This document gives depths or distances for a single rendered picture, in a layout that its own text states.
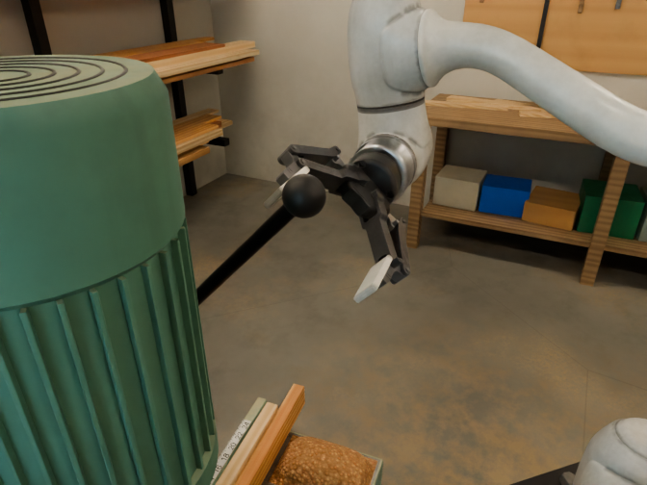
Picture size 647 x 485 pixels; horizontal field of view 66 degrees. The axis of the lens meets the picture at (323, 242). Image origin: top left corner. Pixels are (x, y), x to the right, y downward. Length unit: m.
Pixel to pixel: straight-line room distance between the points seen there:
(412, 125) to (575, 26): 2.70
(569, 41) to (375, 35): 2.74
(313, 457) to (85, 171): 0.61
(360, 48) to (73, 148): 0.54
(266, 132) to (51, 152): 3.96
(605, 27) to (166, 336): 3.23
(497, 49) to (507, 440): 1.67
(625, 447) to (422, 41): 0.69
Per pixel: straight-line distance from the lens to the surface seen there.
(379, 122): 0.75
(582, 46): 3.42
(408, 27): 0.72
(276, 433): 0.81
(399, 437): 2.06
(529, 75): 0.71
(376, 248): 0.60
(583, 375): 2.54
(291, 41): 3.93
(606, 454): 0.98
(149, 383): 0.33
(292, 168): 0.55
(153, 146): 0.28
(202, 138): 3.42
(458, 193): 3.23
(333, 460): 0.79
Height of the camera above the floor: 1.55
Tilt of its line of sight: 28 degrees down
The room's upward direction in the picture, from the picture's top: straight up
